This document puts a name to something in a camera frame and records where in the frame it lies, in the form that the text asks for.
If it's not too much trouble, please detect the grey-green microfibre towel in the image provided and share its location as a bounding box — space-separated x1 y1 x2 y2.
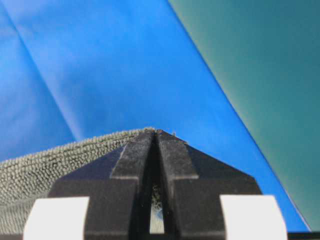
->
0 127 155 235

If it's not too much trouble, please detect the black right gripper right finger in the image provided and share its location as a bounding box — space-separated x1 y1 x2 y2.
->
156 130 288 240

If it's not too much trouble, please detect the blue table cloth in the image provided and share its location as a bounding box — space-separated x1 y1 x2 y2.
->
0 0 309 232

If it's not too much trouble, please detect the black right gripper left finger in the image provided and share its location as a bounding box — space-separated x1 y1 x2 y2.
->
23 131 154 240

